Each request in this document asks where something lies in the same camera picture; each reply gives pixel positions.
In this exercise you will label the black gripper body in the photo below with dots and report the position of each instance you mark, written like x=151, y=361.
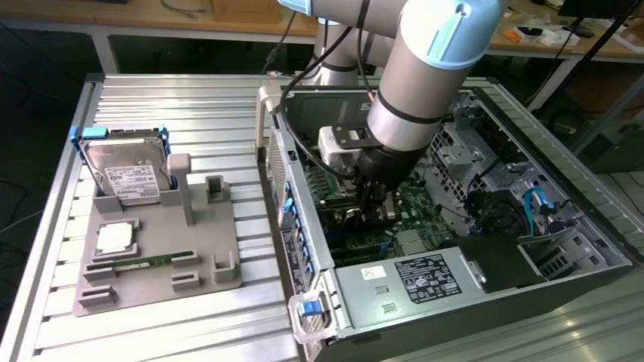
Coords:
x=392, y=166

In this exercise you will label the black graphics card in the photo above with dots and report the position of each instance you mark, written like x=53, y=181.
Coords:
x=372, y=229

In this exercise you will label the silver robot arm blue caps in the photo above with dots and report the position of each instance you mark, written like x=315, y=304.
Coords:
x=417, y=94

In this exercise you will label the black RAM stick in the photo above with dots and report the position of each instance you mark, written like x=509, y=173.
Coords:
x=335, y=206

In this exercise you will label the green motherboard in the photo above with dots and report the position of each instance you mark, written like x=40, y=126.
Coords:
x=423, y=203

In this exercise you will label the silver chipset heatsink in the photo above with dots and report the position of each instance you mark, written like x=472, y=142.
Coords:
x=415, y=243

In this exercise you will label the perforated metal drive cage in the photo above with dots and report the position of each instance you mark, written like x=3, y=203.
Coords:
x=457, y=154

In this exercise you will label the grey power supply unit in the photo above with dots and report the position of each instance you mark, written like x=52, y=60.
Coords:
x=372, y=301

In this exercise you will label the blue case latch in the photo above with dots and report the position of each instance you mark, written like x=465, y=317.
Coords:
x=308, y=308

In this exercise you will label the open black PC case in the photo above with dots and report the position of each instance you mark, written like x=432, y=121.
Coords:
x=452, y=320

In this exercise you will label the grey plastic parts rack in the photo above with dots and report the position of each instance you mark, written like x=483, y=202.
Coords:
x=165, y=241

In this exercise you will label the orange and white small box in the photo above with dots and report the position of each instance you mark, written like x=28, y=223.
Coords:
x=523, y=34

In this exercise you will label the dark grey machine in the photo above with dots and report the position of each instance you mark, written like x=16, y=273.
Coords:
x=619, y=151

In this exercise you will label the green RAM stick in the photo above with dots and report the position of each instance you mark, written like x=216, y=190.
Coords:
x=151, y=261

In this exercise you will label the hard disk with blue caddy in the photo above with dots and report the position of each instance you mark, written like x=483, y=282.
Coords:
x=131, y=173

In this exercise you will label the silver CPU chip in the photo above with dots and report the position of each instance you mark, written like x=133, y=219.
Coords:
x=116, y=239

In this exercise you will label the black slanted pole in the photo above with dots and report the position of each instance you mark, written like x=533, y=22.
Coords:
x=601, y=45

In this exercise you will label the black monitor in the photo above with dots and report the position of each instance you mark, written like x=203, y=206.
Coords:
x=604, y=7

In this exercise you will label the wooden workbench white legs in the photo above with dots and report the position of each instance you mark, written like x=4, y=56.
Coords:
x=151, y=17

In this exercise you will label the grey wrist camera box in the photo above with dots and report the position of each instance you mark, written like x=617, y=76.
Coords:
x=332, y=151

